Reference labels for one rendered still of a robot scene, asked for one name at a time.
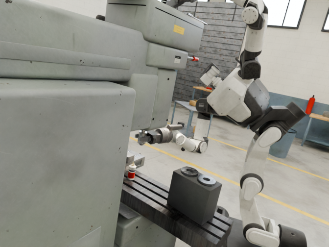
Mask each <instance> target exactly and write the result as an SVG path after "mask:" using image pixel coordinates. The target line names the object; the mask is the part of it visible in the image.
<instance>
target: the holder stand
mask: <svg viewBox="0 0 329 247"><path fill-rule="evenodd" d="M221 187H222V184H221V183H219V182H217V181H216V180H215V179H214V178H212V177H210V176H208V175H204V174H202V173H200V172H198V170H196V169H195V168H192V167H188V166H185V167H182V168H180V169H177V170H174V171H173V174H172V179H171V184H170V188H169V193H168V198H167V203H168V204H169V205H171V206H172V207H174V208H175V209H177V210H178V211H180V212H181V213H183V214H184V215H186V216H187V217H189V218H190V219H192V220H193V221H195V222H196V223H198V224H199V225H203V224H204V223H206V222H207V221H208V220H210V219H211V218H212V217H213V216H214V213H215V210H216V206H217V202H218V199H219V195H220V191H221Z"/></svg>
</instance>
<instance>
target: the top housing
mask: <svg viewBox="0 0 329 247"><path fill-rule="evenodd" d="M105 21H106V22H109V23H113V24H116V25H120V26H123V27H126V28H130V29H133V30H137V31H140V32H141V33H142V35H143V38H144V40H146V41H149V42H153V43H157V44H161V45H164V46H168V47H172V48H176V49H181V50H185V51H187V52H192V53H197V52H198V51H199V48H200V43H201V38H202V33H203V28H204V24H203V23H202V22H200V21H198V20H196V19H194V18H192V17H190V16H188V15H186V14H184V13H182V12H180V11H178V10H176V9H174V8H172V7H170V6H168V5H166V4H164V3H162V2H161V1H159V0H107V4H106V13H105Z"/></svg>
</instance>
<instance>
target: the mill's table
mask: <svg viewBox="0 0 329 247"><path fill-rule="evenodd" d="M127 177H128V173H126V174H124V178H123V185H122V191H121V198H120V202H122V203H123V204H125V205H127V206H128V207H130V208H131V209H133V210H134V211H136V212H138V213H139V214H141V215H142V216H144V217H145V218H147V219H149V220H150V221H152V222H153V223H155V224H156V225H158V226H159V227H161V228H163V229H164V230H166V231H167V232H169V233H170V234H172V235H174V236H175V237H177V238H178V239H180V240H181V241H183V242H185V243H186V244H188V245H189V246H191V247H221V246H222V245H223V243H224V242H225V240H226V239H227V238H228V236H229V235H230V232H231V229H232V226H233V222H234V221H233V220H231V219H229V218H227V217H225V216H223V215H221V214H219V213H217V212H215V213H214V216H213V217H212V218H211V219H210V220H208V221H207V222H206V223H204V224H203V225H199V224H198V223H196V222H195V221H193V220H192V219H190V218H189V217H187V216H186V215H184V214H183V213H181V212H180V211H178V210H177V209H175V208H174V207H172V206H171V205H169V204H168V203H167V198H168V193H169V187H167V186H165V185H163V184H162V183H160V182H158V181H156V180H154V179H152V178H150V177H148V176H146V175H144V174H142V173H141V172H139V171H137V170H136V171H135V177H134V180H129V179H128V178H127Z"/></svg>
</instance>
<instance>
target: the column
mask: <svg viewBox="0 0 329 247"><path fill-rule="evenodd" d="M135 98H136V91H135V90H134V89H133V88H130V87H126V86H123V85H120V84H116V83H113V82H109V81H96V80H63V79H30V78H0V247H114V240H115V233H116V226H117V220H118V211H119V204H120V198H121V191H122V185H123V178H124V171H125V164H126V158H127V151H128V145H129V138H130V131H131V124H132V118H133V111H134V105H135Z"/></svg>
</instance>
